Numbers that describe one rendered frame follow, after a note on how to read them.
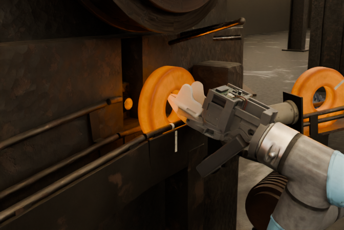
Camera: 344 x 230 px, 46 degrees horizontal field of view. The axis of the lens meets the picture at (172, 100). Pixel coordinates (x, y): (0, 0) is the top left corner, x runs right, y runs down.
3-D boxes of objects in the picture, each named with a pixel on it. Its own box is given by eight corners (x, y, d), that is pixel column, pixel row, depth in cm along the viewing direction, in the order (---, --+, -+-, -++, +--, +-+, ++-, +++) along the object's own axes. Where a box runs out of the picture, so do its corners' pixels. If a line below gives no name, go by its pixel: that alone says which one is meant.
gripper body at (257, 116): (226, 81, 75) (284, 109, 69) (212, 121, 78) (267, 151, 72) (205, 87, 69) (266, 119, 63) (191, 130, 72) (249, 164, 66)
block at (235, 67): (187, 160, 98) (188, 62, 93) (204, 151, 105) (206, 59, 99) (226, 170, 92) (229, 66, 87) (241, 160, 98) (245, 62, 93)
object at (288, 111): (254, 127, 100) (253, 104, 98) (285, 120, 102) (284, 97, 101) (266, 133, 94) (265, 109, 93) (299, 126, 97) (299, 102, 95)
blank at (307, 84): (307, 137, 104) (316, 141, 101) (278, 93, 99) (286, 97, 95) (349, 98, 106) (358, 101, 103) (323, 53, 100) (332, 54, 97)
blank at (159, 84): (140, 63, 73) (153, 65, 71) (189, 66, 85) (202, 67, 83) (133, 147, 75) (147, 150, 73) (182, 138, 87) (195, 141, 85)
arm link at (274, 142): (288, 164, 70) (270, 180, 64) (265, 151, 73) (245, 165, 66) (304, 127, 67) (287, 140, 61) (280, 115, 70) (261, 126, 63)
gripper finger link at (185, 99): (173, 72, 77) (213, 92, 72) (166, 100, 79) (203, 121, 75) (164, 75, 74) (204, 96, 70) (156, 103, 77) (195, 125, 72)
